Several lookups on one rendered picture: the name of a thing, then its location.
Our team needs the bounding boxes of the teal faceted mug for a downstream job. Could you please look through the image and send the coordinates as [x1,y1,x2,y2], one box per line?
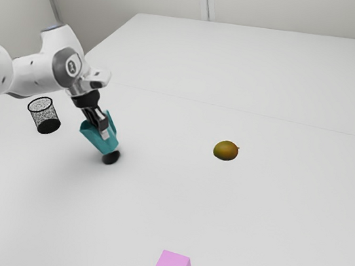
[76,106,124,157]

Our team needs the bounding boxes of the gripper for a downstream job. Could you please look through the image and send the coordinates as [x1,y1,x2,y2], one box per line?
[65,86,116,140]

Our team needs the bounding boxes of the green-brown mango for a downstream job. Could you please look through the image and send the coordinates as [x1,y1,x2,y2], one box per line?
[212,138,242,164]

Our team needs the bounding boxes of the black mesh pen holder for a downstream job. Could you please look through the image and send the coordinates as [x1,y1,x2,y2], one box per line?
[24,94,65,137]

